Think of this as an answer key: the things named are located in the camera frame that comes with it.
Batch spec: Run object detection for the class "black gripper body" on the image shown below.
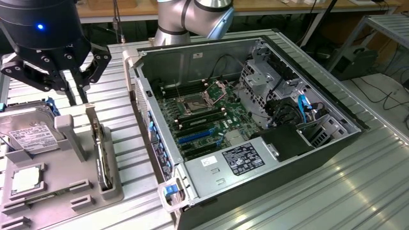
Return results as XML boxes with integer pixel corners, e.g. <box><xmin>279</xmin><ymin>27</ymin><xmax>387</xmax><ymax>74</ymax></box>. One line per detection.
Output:
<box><xmin>0</xmin><ymin>0</ymin><xmax>95</xmax><ymax>73</ymax></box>

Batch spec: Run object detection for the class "graphics card with metal bracket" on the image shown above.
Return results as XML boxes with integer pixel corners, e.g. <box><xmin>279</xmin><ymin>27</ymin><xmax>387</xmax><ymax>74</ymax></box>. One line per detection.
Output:
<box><xmin>83</xmin><ymin>103</ymin><xmax>115</xmax><ymax>192</ymax></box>

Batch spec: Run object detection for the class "black chair base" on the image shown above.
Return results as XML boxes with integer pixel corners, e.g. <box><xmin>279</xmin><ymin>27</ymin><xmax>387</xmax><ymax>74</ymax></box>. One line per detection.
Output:
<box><xmin>91</xmin><ymin>23</ymin><xmax>128</xmax><ymax>45</ymax></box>

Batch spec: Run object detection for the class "silver hard disk drive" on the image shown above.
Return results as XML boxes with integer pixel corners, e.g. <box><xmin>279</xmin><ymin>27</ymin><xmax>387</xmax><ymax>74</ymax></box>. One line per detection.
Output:
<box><xmin>0</xmin><ymin>104</ymin><xmax>63</xmax><ymax>155</ymax></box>

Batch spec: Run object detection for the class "black RAM slot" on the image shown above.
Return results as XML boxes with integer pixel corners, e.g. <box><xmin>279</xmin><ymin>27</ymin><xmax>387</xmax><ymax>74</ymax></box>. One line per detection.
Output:
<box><xmin>160</xmin><ymin>80</ymin><xmax>205</xmax><ymax>93</ymax></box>
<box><xmin>163</xmin><ymin>85</ymin><xmax>209</xmax><ymax>99</ymax></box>

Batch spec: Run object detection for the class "thin metal locking lever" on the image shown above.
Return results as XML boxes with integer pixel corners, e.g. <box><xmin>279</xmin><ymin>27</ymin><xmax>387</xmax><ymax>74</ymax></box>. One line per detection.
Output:
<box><xmin>173</xmin><ymin>79</ymin><xmax>185</xmax><ymax>103</ymax></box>

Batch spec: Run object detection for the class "CPU socket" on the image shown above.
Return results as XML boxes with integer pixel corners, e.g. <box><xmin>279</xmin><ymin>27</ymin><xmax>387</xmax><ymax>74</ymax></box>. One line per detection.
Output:
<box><xmin>177</xmin><ymin>94</ymin><xmax>212</xmax><ymax>111</ymax></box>

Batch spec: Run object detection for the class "metal socket cover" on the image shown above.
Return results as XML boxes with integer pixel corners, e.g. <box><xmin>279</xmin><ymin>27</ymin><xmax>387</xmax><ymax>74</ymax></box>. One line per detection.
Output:
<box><xmin>203</xmin><ymin>80</ymin><xmax>231</xmax><ymax>102</ymax></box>

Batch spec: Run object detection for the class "black RAM stick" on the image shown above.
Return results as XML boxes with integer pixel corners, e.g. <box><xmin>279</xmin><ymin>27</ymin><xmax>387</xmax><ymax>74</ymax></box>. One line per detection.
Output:
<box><xmin>176</xmin><ymin>110</ymin><xmax>227</xmax><ymax>127</ymax></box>

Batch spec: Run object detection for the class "grey parts rack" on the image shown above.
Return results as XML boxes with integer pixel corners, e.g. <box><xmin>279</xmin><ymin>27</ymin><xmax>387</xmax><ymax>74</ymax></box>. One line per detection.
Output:
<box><xmin>0</xmin><ymin>114</ymin><xmax>125</xmax><ymax>230</ymax></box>

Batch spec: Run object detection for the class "silver CPU chip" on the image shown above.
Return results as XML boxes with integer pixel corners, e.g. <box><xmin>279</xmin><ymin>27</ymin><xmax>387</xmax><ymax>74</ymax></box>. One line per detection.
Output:
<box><xmin>11</xmin><ymin>166</ymin><xmax>46</xmax><ymax>193</ymax></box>

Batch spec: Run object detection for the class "blue expansion slot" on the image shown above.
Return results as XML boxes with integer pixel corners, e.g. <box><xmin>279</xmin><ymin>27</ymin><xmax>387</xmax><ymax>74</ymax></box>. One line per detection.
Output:
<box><xmin>177</xmin><ymin>130</ymin><xmax>216</xmax><ymax>145</ymax></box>

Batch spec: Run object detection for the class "green motherboard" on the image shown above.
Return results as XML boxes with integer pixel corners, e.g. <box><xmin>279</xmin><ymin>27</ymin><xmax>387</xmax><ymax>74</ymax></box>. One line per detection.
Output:
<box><xmin>156</xmin><ymin>79</ymin><xmax>264</xmax><ymax>161</ymax></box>

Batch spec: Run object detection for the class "black expansion slot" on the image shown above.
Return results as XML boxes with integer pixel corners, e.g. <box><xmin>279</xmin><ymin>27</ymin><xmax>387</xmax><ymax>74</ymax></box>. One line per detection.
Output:
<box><xmin>181</xmin><ymin>141</ymin><xmax>221</xmax><ymax>157</ymax></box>

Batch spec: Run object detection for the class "green RAM stick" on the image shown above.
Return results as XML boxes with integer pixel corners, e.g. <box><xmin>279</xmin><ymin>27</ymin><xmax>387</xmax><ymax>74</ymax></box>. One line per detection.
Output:
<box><xmin>26</xmin><ymin>188</ymin><xmax>71</xmax><ymax>205</ymax></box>

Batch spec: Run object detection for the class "silver disk bay cage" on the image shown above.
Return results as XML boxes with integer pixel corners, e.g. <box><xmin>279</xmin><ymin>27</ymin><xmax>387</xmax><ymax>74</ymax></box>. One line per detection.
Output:
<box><xmin>237</xmin><ymin>58</ymin><xmax>309</xmax><ymax>125</ymax></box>

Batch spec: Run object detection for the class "silver chipset heatsink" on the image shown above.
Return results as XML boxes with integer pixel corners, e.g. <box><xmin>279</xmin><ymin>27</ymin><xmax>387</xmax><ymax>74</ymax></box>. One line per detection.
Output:
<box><xmin>225</xmin><ymin>131</ymin><xmax>249</xmax><ymax>145</ymax></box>

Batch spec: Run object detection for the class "wooden desk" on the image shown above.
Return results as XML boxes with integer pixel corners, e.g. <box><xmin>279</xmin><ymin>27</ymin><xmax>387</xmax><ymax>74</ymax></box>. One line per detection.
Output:
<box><xmin>76</xmin><ymin>0</ymin><xmax>401</xmax><ymax>18</ymax></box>

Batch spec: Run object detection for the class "silver power supply unit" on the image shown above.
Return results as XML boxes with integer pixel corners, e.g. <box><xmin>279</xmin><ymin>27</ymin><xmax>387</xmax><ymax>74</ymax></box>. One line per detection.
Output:
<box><xmin>183</xmin><ymin>141</ymin><xmax>283</xmax><ymax>202</ymax></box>

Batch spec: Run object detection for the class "black plastic shroud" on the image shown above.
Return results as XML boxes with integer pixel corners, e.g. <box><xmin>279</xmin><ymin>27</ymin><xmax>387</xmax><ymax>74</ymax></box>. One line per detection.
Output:
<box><xmin>260</xmin><ymin>124</ymin><xmax>316</xmax><ymax>164</ymax></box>

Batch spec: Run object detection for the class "silver slanted disk bay tray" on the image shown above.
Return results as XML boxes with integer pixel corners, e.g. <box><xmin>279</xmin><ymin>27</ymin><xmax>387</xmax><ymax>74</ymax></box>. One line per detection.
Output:
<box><xmin>296</xmin><ymin>114</ymin><xmax>349</xmax><ymax>148</ymax></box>

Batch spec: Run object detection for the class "open black PC case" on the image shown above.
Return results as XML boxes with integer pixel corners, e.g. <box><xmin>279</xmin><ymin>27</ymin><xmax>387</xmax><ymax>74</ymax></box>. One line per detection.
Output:
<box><xmin>123</xmin><ymin>28</ymin><xmax>371</xmax><ymax>230</ymax></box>

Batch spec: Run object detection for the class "black box device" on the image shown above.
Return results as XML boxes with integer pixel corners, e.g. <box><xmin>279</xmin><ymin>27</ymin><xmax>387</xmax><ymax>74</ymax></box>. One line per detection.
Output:
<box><xmin>332</xmin><ymin>46</ymin><xmax>380</xmax><ymax>81</ymax></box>

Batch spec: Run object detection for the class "grey metal shelf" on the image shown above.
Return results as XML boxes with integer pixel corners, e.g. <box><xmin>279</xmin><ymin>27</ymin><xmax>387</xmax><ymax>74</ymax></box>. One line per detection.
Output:
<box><xmin>325</xmin><ymin>13</ymin><xmax>409</xmax><ymax>75</ymax></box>

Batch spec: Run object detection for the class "blue plastic disk bracket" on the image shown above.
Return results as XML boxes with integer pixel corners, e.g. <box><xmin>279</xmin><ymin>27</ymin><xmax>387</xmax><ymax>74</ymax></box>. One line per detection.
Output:
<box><xmin>0</xmin><ymin>95</ymin><xmax>62</xmax><ymax>117</ymax></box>

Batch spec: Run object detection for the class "grey cable with metal plug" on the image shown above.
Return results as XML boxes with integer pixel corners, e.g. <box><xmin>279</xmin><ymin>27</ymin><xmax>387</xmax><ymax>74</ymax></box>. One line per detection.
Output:
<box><xmin>111</xmin><ymin>0</ymin><xmax>125</xmax><ymax>44</ymax></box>

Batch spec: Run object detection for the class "thin black arched wire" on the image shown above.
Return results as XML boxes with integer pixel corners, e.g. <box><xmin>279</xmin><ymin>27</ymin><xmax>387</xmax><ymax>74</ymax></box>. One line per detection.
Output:
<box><xmin>212</xmin><ymin>55</ymin><xmax>249</xmax><ymax>83</ymax></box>

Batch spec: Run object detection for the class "black wire bundle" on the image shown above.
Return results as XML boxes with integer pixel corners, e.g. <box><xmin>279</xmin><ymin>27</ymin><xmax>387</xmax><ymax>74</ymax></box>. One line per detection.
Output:
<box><xmin>267</xmin><ymin>100</ymin><xmax>303</xmax><ymax>127</ymax></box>

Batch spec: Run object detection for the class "blue wire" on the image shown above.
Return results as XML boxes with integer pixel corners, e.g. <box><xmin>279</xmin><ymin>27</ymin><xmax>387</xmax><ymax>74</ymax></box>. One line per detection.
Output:
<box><xmin>297</xmin><ymin>94</ymin><xmax>313</xmax><ymax>124</ymax></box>

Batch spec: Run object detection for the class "black cable on white table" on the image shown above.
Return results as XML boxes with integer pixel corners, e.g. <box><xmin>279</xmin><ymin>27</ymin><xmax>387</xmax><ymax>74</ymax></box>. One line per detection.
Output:
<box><xmin>351</xmin><ymin>78</ymin><xmax>409</xmax><ymax>109</ymax></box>

